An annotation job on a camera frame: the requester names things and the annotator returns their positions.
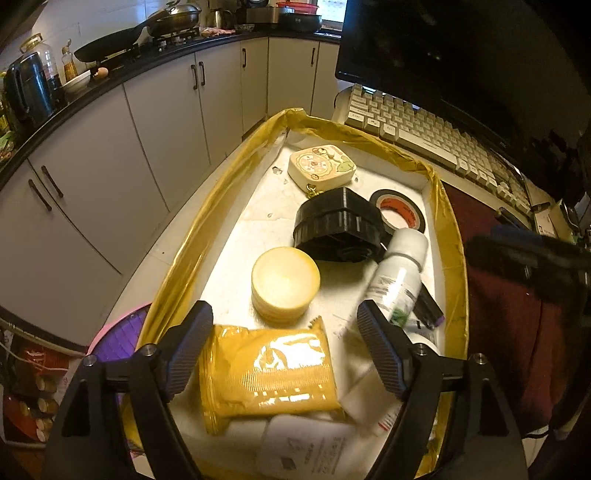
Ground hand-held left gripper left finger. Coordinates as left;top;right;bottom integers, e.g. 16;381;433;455
44;300;215;480

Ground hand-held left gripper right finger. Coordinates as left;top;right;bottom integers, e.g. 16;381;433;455
356;299;529;480

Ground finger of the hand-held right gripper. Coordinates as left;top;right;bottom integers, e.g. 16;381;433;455
465;225;537;283

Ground white red-label pill bottle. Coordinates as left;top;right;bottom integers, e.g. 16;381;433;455
339;330;439;437

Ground black pen with purple cap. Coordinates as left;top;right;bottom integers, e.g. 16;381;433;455
411;286;445;329

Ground yellow foil packet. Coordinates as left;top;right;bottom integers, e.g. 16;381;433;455
198;316;345;435

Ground white green-label bottle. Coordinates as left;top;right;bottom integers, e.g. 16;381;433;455
366;227;430;328

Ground yellow round jar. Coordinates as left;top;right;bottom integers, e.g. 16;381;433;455
250;247;321;323

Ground white USB wall charger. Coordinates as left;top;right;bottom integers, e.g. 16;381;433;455
259;414;358;480

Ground black electrical tape roll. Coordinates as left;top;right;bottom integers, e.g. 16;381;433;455
369;189;428;232

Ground black plastic tape dispenser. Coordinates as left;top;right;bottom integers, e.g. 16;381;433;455
292;187;386;263

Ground yellow-taped cardboard box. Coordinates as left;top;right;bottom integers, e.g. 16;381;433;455
122;107;469;478

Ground cartoon square keychain case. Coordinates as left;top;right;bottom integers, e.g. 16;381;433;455
288;144;358;199

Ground pink plastic basket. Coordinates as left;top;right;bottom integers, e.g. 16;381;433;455
85;302;153;365

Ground beige computer keyboard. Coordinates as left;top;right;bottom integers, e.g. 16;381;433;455
333;84;532;215

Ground crate of bottles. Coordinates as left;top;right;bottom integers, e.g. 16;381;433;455
0;318;88;448

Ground black computer monitor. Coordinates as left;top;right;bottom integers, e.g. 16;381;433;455
335;0;591;185

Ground white kitchen base cabinets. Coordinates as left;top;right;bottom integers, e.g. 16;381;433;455
0;37;342;347

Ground black kitchen countertop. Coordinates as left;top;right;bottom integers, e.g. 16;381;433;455
0;28;345;185

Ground white bowl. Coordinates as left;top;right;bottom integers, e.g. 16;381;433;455
62;70;92;95

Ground dark electric kettle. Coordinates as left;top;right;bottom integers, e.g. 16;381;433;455
4;52;55;127

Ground black pot with red lid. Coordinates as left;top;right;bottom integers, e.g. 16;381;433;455
277;2;323;33

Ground small condiment bottle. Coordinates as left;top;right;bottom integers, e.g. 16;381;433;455
61;39;78;84

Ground black frying pan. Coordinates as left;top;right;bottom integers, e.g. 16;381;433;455
74;25;148;63

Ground large clear plastic bottle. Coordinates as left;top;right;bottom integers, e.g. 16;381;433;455
19;34;63;93

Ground steel wok with lid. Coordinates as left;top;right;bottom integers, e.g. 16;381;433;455
147;0;203;38

